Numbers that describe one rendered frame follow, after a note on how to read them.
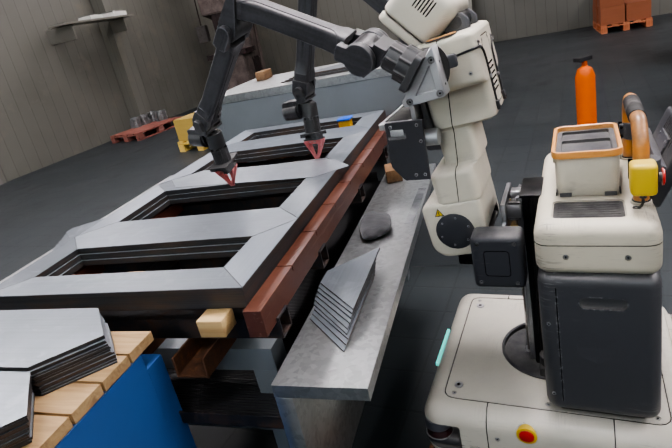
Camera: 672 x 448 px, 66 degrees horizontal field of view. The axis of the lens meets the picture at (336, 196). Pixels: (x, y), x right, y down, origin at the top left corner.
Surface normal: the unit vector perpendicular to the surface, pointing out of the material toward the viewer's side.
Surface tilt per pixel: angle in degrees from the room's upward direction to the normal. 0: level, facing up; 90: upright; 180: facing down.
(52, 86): 90
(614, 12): 90
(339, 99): 90
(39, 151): 90
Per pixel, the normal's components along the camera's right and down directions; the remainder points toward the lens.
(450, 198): -0.39, 0.39
